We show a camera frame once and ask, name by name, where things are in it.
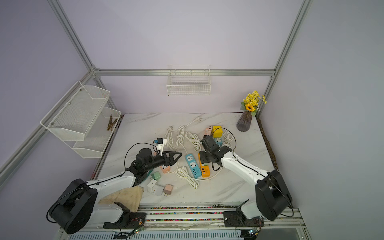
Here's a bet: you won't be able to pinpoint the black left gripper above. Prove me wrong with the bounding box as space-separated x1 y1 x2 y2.
145 151 182 172

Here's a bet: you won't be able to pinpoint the green plug adapter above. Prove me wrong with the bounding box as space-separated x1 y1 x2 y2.
151 172 162 181

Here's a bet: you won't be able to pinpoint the white USB charger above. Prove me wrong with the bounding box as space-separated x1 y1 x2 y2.
147 179 158 193

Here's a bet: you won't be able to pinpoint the grey white plug adapter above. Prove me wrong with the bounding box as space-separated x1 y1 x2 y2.
152 185 164 196

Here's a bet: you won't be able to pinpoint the dusty pink plug adapter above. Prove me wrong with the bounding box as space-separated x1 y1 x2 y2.
163 184 174 196

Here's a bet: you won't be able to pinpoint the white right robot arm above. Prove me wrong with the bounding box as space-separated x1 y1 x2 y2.
200 135 293 221

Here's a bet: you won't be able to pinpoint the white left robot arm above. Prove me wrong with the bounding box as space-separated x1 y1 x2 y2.
46 148 183 234

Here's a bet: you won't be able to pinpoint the yellow cube socket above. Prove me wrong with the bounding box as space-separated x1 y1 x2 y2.
212 126 223 138

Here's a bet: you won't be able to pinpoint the teal power strip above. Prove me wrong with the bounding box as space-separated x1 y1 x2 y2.
214 137 224 147

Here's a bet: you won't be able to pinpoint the orange power strip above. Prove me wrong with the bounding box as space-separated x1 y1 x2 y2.
198 153 211 178

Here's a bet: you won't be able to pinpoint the pink power strip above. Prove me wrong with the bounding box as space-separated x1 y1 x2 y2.
204 126 213 136

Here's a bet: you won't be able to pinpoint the beige cloth glove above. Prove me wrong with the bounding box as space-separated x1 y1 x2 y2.
98 186 144 213

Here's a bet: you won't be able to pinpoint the purple ribbed glass vase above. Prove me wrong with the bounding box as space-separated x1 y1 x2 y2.
236 111 253 132

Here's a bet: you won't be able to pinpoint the brown sticks on shelf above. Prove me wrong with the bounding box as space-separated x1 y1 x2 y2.
107 115 118 131

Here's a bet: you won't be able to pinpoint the yellow artificial flower bouquet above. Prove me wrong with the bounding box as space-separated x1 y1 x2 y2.
241 91 267 117

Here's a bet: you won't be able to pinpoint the white mesh two-tier shelf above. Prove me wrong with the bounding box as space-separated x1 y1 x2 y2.
40 82 122 159

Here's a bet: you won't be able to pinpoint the white coiled cable right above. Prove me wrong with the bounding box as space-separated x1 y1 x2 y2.
221 128 235 149

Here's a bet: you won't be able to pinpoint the white coiled cable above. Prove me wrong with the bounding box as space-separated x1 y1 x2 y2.
221 128 235 149
175 116 202 152

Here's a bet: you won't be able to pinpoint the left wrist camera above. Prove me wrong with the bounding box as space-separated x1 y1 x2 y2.
154 138 167 156

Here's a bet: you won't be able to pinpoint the white cable with plug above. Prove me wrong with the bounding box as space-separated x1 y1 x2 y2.
164 125 175 151

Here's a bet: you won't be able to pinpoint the white bundled cable front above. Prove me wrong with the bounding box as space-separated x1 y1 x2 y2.
175 165 200 190

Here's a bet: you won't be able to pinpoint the white coiled cable left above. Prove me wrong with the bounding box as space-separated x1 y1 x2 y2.
175 116 202 152

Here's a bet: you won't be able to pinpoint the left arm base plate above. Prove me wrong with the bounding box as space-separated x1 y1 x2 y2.
103 212 147 229

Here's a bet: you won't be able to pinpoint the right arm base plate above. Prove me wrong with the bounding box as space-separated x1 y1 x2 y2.
223 211 265 228

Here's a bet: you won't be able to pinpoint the aluminium frame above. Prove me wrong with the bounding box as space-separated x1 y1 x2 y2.
0 0 314 240

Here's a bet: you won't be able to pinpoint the white wire wall basket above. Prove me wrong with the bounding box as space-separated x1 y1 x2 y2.
167 65 212 96

